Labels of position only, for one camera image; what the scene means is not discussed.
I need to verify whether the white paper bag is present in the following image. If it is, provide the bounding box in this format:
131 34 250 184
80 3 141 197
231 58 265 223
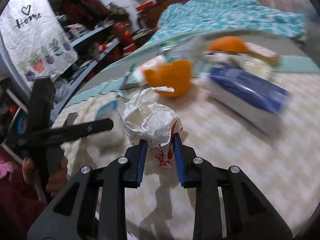
118 86 183 168

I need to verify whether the blue white milk carton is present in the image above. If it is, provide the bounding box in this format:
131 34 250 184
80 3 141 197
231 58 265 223
202 63 291 137

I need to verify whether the orange peel piece front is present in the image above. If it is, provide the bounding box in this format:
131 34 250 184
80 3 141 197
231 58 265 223
143 60 194 98

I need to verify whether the pink yellow box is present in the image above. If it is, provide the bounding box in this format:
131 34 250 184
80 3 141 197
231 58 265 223
245 42 280 67

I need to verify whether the person's left hand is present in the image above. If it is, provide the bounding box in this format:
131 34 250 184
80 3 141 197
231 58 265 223
22 157 68 197

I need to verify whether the white home print cloth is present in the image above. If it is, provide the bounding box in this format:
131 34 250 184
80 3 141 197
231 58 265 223
1 0 78 88

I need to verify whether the grey storage shelf unit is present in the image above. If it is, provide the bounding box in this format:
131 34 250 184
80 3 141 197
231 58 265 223
48 0 119 122

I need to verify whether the pink white small packet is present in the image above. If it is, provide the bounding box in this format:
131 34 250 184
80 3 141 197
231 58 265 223
133 55 167 86

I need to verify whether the teal patterned quilt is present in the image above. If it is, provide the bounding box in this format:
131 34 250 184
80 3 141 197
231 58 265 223
149 0 306 42

